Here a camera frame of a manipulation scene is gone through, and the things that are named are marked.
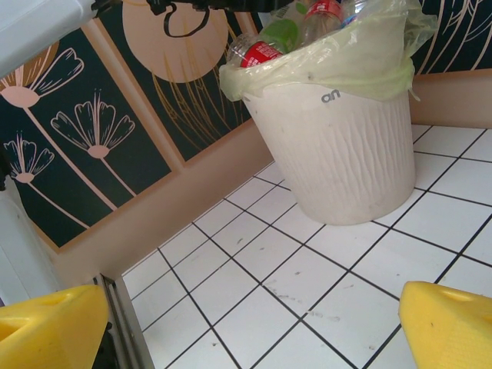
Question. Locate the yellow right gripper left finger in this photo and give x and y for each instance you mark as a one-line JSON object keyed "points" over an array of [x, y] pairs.
{"points": [[50, 334]]}

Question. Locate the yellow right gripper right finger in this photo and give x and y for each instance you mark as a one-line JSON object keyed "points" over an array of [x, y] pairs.
{"points": [[453, 334]]}

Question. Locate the green label bottle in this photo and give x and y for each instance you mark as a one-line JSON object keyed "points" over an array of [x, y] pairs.
{"points": [[282, 32]]}

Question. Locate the small red label bottle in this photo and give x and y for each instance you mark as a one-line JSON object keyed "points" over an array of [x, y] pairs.
{"points": [[263, 55]]}

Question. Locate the large red white label bottle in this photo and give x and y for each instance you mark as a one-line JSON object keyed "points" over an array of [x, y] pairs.
{"points": [[323, 11]]}

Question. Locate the pale green bin liner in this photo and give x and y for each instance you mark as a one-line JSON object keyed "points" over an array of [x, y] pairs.
{"points": [[346, 57]]}

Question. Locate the white ribbed plastic bin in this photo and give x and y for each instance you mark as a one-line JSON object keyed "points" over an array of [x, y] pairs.
{"points": [[346, 165]]}

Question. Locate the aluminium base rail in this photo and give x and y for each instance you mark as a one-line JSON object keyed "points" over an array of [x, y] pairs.
{"points": [[127, 326]]}

